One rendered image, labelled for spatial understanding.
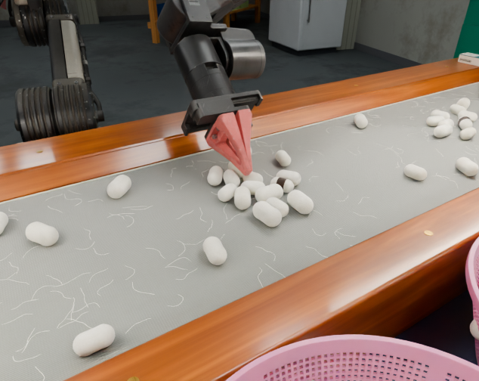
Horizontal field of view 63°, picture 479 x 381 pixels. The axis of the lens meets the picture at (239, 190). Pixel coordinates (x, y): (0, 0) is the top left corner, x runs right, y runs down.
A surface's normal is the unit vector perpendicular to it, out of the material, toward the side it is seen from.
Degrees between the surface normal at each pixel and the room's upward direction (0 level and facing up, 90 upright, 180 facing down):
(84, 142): 0
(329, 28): 90
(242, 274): 0
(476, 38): 90
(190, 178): 0
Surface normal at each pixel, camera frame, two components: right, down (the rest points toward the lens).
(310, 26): 0.40, 0.48
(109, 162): 0.37, -0.29
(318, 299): 0.00, -0.85
